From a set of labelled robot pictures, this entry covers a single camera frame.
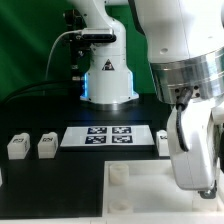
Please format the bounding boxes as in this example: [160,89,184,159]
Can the black camera on stand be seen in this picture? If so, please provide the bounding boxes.
[63,9,91,81]

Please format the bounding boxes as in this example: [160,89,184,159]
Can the white camera cable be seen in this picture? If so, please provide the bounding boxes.
[44,29,83,82]

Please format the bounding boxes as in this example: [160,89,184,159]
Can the black cable bundle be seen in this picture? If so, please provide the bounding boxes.
[0,79,84,105]

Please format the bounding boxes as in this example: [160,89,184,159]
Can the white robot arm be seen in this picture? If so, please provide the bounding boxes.
[69,0,224,199]

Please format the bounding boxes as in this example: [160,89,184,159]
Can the white block left edge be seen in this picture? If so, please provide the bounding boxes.
[0,169,3,187]

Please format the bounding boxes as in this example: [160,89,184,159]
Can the white square tabletop tray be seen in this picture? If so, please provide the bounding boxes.
[102,160,224,216]

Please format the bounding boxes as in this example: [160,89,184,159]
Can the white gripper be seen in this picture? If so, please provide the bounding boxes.
[167,100,220,200]

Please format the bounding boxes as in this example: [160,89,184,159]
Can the white marker tag sheet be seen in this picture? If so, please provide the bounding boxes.
[61,125,154,147]

